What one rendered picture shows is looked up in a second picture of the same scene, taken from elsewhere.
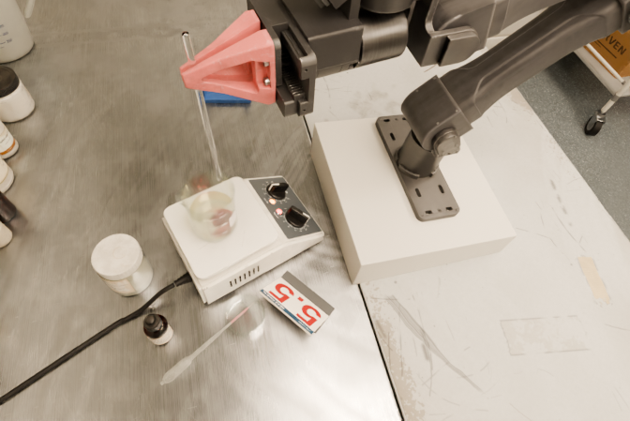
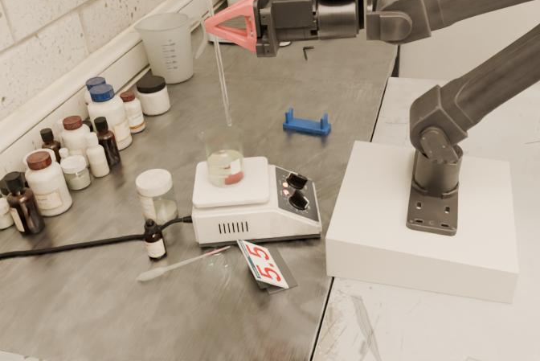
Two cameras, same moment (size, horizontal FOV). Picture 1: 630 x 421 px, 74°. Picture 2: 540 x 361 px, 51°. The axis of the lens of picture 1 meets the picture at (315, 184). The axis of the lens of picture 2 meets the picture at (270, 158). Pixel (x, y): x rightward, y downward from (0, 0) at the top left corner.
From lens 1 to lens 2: 50 cm
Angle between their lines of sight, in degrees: 37
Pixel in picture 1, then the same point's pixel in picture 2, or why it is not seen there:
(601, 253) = not seen: outside the picture
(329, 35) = (286, 1)
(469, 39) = (397, 18)
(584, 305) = not seen: outside the picture
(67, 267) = (127, 198)
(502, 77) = (481, 80)
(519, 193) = not seen: outside the picture
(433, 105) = (424, 105)
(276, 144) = (327, 166)
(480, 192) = (497, 228)
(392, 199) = (390, 206)
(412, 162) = (419, 174)
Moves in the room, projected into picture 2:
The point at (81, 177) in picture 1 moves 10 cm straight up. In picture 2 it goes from (169, 153) to (160, 110)
